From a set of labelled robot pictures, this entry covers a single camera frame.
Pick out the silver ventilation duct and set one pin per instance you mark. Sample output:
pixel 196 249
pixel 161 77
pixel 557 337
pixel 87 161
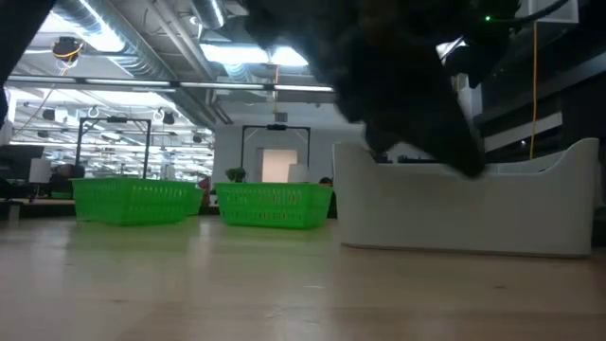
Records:
pixel 142 52

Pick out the green plastic slotted basket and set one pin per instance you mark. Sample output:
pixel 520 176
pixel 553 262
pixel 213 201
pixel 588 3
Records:
pixel 274 206
pixel 128 203

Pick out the white lampshade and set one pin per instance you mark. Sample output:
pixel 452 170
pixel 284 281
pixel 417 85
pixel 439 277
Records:
pixel 40 170

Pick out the long ceiling light bar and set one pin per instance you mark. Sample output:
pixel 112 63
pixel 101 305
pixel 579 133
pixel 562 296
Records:
pixel 142 84

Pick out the light grey plastic bin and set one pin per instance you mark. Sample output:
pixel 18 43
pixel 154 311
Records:
pixel 426 213

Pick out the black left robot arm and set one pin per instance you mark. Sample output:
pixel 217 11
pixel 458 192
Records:
pixel 19 28

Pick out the white ceiling box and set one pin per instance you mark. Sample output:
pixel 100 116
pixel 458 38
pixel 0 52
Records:
pixel 551 12

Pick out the background desk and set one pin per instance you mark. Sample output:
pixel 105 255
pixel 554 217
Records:
pixel 38 204

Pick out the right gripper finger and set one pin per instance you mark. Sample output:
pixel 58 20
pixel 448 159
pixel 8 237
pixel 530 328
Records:
pixel 471 161

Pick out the white board panel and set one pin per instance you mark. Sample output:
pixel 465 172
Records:
pixel 279 166

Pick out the black background rig frame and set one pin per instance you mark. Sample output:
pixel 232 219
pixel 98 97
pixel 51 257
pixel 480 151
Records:
pixel 276 127
pixel 113 120

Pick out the small potted plant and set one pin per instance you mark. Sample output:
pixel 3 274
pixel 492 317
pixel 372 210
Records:
pixel 235 174

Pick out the dark monitor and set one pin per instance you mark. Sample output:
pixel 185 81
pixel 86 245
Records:
pixel 19 161

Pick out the person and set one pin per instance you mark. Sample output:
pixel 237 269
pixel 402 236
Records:
pixel 66 177
pixel 204 187
pixel 326 182

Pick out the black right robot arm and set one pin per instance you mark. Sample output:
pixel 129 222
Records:
pixel 331 28

